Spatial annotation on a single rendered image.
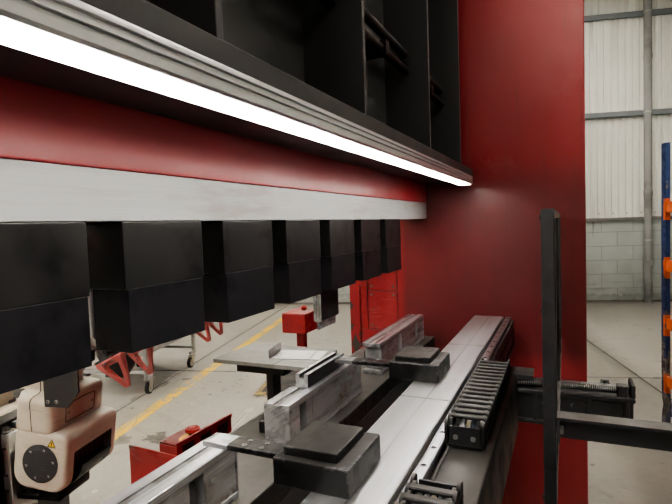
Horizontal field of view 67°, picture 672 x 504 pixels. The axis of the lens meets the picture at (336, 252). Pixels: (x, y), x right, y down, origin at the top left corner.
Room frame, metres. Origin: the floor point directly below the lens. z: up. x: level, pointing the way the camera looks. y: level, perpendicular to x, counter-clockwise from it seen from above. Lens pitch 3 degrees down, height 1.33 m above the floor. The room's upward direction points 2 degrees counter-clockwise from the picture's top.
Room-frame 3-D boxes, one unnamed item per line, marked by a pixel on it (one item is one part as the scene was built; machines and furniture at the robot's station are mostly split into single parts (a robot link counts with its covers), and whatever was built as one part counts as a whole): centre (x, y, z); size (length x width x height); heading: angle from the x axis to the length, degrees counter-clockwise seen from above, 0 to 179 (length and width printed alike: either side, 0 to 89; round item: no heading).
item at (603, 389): (1.48, -0.50, 0.81); 0.64 x 0.08 x 0.14; 66
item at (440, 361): (1.16, -0.11, 1.01); 0.26 x 0.12 x 0.05; 66
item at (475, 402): (0.87, -0.25, 1.02); 0.37 x 0.06 x 0.04; 156
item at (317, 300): (1.23, 0.03, 1.13); 0.10 x 0.02 x 0.10; 156
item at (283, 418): (1.18, 0.05, 0.92); 0.39 x 0.06 x 0.10; 156
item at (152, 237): (0.71, 0.27, 1.26); 0.15 x 0.09 x 0.17; 156
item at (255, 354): (1.29, 0.16, 1.00); 0.26 x 0.18 x 0.01; 66
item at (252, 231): (0.89, 0.19, 1.26); 0.15 x 0.09 x 0.17; 156
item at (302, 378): (1.19, 0.04, 0.99); 0.20 x 0.03 x 0.03; 156
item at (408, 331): (1.73, -0.20, 0.92); 0.50 x 0.06 x 0.10; 156
